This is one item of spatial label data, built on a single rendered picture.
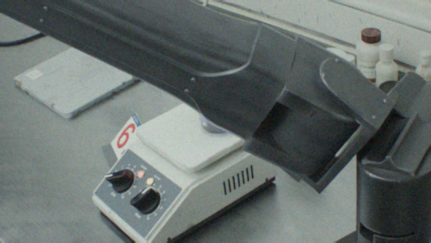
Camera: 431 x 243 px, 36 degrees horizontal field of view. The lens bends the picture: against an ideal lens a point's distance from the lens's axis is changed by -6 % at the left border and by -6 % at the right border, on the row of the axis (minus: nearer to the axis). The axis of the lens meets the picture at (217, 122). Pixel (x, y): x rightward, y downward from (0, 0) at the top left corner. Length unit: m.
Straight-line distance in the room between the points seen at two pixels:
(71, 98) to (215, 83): 0.71
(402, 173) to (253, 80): 0.11
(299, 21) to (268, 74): 0.79
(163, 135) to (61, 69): 0.43
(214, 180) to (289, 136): 0.35
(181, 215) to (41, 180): 0.26
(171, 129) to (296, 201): 0.18
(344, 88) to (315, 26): 0.75
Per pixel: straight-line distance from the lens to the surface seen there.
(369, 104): 0.45
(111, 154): 0.99
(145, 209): 0.81
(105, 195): 0.87
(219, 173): 0.81
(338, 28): 1.16
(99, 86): 1.15
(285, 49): 0.46
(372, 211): 0.47
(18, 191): 0.98
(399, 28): 1.08
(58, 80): 1.20
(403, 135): 0.47
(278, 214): 0.84
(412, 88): 0.53
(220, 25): 0.46
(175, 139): 0.84
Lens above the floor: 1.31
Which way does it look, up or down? 33 degrees down
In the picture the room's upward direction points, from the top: 9 degrees counter-clockwise
